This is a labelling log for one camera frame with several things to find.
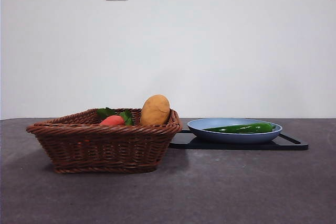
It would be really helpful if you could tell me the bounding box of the green pepper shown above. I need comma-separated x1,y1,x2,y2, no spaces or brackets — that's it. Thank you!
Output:
202,122,274,134

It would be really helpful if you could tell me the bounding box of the brown potato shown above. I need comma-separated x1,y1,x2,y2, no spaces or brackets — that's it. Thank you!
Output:
140,94,171,126

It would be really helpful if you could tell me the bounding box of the orange carrot with green leaves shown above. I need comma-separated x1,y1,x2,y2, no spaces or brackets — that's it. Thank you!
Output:
96,107,134,126

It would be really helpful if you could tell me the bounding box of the blue round plate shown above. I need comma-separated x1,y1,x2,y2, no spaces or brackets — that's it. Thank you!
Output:
187,118,284,145

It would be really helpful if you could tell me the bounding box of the brown wicker basket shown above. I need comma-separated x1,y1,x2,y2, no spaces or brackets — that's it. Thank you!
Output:
26,108,183,174

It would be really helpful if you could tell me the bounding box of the black flat tray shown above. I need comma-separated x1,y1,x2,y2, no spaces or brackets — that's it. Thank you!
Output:
169,129,309,151

